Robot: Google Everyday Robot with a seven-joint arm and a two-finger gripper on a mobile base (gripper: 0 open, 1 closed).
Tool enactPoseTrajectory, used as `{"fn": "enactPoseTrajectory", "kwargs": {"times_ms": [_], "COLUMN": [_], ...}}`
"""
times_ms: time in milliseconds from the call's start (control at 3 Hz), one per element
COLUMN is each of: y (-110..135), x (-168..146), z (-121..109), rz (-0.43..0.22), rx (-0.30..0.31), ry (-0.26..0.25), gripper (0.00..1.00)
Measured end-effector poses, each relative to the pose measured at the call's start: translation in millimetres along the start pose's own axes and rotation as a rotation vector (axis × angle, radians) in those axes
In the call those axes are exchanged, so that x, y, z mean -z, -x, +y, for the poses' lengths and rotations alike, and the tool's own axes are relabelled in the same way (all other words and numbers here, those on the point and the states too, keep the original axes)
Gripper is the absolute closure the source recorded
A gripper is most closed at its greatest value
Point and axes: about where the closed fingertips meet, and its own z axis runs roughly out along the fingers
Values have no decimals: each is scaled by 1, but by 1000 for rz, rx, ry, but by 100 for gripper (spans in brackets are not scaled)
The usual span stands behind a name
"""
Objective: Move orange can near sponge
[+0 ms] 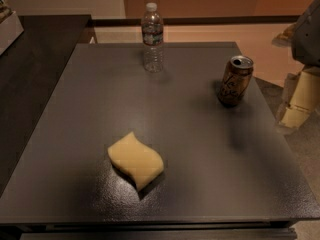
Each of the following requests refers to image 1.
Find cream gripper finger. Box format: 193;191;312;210
272;24;296;47
276;66;320;134

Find orange soda can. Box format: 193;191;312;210
218;55;254;106

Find yellow wavy sponge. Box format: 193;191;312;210
107;132;164;191

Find clear plastic water bottle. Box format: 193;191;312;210
141;2;164;73

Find white box on counter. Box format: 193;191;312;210
0;11;24;55

